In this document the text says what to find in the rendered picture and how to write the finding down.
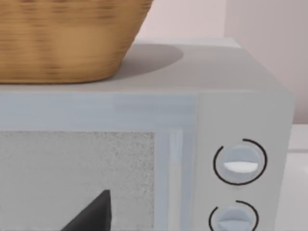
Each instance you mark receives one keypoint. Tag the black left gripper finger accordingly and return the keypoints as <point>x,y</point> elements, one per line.
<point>96,214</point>

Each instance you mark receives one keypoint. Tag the pale microwave door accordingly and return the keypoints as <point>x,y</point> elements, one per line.
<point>96,115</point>

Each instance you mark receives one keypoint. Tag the pale round microwave knob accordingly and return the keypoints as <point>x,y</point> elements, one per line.
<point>240,161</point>
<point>233,219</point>

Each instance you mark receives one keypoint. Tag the woven wicker basket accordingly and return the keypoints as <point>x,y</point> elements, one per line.
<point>62,41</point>

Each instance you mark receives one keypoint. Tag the pale microwave oven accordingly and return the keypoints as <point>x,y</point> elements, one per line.
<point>235,101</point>

